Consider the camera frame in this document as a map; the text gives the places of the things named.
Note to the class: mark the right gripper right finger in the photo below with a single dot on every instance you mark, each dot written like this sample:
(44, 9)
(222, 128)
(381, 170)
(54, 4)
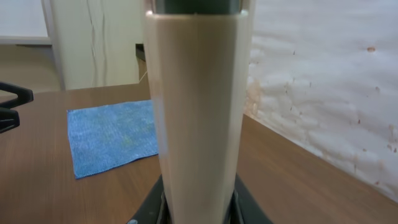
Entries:
(250, 208)

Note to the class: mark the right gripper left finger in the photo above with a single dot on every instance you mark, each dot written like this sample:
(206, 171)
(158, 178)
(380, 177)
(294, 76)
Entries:
(149, 208)

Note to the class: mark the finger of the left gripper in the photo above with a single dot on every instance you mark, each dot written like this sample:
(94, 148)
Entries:
(8, 121)
(18, 93)

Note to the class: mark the blue cloth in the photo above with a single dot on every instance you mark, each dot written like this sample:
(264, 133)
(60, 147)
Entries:
(109, 137)

